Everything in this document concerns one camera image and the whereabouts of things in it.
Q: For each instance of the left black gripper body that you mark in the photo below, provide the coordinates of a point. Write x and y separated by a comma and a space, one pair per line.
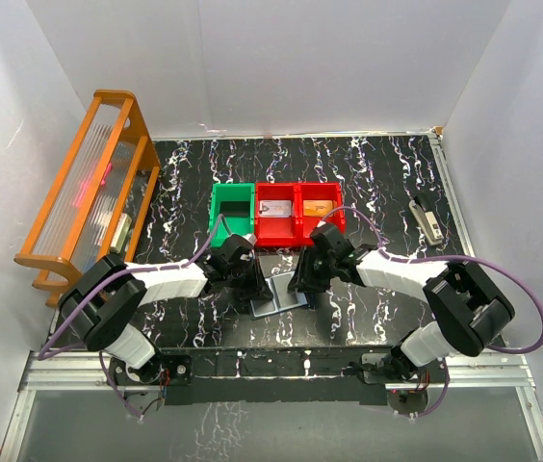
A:
250, 277

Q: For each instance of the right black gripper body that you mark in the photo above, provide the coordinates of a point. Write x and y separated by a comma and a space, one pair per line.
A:
309, 271

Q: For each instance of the dark grey credit card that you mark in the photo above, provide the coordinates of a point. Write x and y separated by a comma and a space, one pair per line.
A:
285, 300

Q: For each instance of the green plastic bin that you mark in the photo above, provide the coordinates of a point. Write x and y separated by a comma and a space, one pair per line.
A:
236, 202

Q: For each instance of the red double plastic bin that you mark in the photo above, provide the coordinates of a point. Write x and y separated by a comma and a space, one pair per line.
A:
293, 231

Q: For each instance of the black silver stapler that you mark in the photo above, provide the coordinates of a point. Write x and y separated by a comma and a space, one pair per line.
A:
422, 210

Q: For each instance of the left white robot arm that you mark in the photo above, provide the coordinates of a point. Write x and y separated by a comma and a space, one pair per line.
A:
100, 306

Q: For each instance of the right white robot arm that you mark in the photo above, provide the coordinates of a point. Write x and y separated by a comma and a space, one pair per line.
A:
469, 309

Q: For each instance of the orange credit card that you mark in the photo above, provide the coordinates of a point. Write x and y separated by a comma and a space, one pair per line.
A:
317, 208

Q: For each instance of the silver credit card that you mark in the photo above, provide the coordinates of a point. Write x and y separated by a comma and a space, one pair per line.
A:
275, 208

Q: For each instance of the white eraser box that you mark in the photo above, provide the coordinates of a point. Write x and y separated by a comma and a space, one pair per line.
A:
121, 233

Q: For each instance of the wooden shelf rack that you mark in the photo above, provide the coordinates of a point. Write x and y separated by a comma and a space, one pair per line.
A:
111, 168

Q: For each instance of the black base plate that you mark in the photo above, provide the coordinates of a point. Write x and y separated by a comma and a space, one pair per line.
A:
369, 375

